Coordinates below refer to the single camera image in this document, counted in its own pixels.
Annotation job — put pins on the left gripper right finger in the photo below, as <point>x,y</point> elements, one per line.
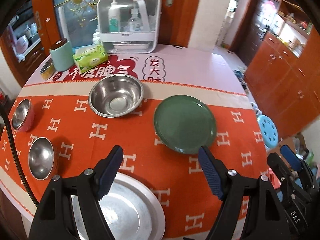
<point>265,217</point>

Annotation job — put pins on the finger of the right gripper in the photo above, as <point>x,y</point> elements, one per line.
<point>282,172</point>
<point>307,179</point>

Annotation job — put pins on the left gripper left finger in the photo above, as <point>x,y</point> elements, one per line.
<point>54,217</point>

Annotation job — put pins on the small steel bowl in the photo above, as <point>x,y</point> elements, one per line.
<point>42,159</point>

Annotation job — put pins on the green round plate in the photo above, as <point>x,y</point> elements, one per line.
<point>184,124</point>

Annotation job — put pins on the pink steel bowl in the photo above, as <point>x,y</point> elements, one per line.
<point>23,117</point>

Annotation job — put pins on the large steel bowl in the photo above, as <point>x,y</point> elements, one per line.
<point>116,95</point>

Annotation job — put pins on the blue plastic stool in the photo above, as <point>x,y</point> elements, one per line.
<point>268,131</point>

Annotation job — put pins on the white round plate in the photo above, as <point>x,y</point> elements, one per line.
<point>132,211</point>

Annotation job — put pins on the wooden cabinet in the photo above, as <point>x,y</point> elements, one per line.
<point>284,74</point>

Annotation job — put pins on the small yellow tin jar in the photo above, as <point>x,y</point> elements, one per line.
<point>47,70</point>

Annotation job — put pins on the green tissue pack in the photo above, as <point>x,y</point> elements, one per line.
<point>88,57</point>

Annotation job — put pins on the mint green canister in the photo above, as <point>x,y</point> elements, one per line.
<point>62,55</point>

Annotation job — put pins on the white cosmetic storage box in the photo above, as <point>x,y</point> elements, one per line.
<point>129,26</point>

